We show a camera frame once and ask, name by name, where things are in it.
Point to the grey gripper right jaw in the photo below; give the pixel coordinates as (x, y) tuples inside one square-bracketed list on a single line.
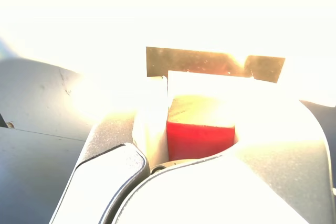
[(236, 192)]

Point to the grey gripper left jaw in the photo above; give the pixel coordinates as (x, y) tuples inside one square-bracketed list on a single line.
[(110, 171)]

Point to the red cube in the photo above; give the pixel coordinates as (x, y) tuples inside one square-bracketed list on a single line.
[(199, 140)]

